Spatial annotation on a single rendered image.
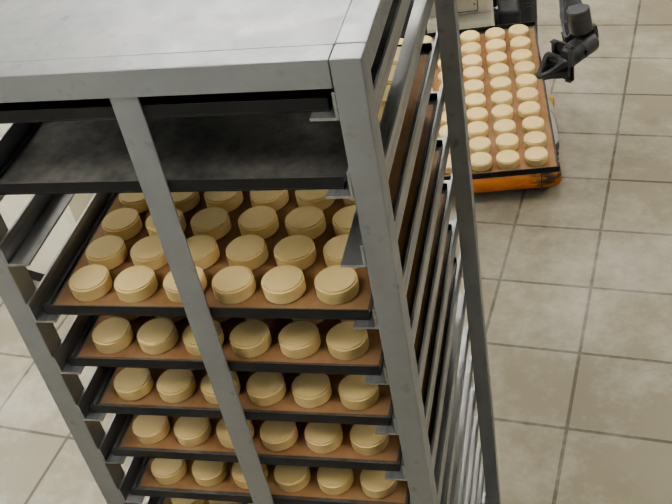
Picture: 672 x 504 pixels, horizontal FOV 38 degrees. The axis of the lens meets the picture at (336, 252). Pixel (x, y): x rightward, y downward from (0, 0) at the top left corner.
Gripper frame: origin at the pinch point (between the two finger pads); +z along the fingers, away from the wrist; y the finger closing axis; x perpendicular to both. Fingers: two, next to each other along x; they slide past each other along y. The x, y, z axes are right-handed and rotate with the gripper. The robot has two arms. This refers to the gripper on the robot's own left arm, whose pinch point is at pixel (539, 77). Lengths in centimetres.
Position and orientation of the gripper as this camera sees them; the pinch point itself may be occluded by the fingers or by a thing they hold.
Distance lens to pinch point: 246.0
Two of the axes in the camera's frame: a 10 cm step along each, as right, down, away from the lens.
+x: -6.5, -4.2, 6.3
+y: 1.7, 7.3, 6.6
